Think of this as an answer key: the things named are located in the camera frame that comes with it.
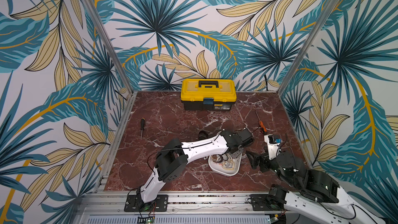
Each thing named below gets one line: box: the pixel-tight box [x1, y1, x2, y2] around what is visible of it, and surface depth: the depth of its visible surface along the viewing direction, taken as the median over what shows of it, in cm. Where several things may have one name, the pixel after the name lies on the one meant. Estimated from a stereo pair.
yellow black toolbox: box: [180, 78, 237, 111], surface depth 100 cm
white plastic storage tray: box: [207, 152, 243, 177], surface depth 85 cm
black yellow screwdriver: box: [140, 117, 146, 141], surface depth 102 cm
